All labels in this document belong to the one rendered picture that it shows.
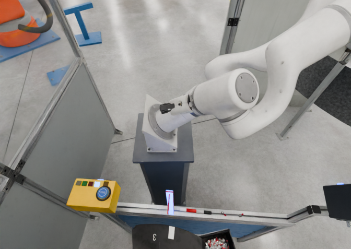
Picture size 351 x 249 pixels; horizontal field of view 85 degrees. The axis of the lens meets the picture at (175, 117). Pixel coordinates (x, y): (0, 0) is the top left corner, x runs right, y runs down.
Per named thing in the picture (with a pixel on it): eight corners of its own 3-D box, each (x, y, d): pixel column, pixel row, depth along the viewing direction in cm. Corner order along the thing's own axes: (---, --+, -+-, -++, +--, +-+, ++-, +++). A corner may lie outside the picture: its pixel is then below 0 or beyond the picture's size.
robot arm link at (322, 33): (338, 72, 47) (227, 135, 52) (312, 11, 44) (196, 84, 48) (374, 74, 38) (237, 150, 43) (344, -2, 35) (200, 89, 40)
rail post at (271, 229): (237, 241, 153) (279, 226, 91) (236, 236, 155) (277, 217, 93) (242, 242, 153) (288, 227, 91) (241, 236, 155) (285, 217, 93)
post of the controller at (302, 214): (288, 222, 85) (313, 213, 69) (285, 215, 87) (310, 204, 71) (294, 223, 85) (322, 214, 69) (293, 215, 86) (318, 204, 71)
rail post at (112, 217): (129, 233, 156) (100, 213, 94) (130, 227, 159) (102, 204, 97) (135, 234, 156) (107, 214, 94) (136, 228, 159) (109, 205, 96)
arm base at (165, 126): (146, 98, 93) (174, 78, 82) (173, 111, 105) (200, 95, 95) (148, 134, 83) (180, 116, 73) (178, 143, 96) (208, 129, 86)
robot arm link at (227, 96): (226, 106, 52) (209, 76, 50) (269, 97, 41) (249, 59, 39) (206, 123, 49) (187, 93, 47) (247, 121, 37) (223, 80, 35)
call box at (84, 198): (77, 211, 78) (65, 204, 69) (85, 186, 84) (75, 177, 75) (116, 214, 77) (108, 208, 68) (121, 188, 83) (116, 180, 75)
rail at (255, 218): (100, 213, 94) (94, 210, 88) (102, 204, 97) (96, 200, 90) (288, 227, 91) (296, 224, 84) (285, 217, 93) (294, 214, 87)
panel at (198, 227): (132, 229, 147) (108, 211, 95) (132, 227, 148) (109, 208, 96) (241, 238, 144) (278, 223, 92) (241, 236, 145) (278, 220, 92)
